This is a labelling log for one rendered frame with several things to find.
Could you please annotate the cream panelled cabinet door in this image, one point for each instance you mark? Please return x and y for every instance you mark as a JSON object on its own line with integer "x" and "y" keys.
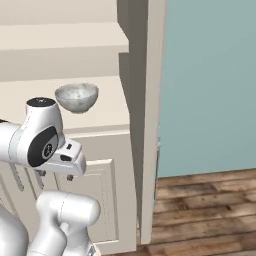
{"x": 100, "y": 200}

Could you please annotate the grey speckled bowl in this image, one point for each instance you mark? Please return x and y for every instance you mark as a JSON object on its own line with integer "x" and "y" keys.
{"x": 77, "y": 96}

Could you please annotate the cream open cabinet door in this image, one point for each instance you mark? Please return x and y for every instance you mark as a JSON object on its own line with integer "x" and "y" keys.
{"x": 146, "y": 116}

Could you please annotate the cream cabinet with shelves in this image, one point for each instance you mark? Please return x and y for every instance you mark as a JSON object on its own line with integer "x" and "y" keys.
{"x": 66, "y": 40}

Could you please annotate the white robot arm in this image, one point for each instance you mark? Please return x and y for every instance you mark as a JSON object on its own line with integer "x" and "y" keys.
{"x": 40, "y": 133}

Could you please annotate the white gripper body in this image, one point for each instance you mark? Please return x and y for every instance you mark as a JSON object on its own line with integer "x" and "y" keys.
{"x": 71, "y": 166}

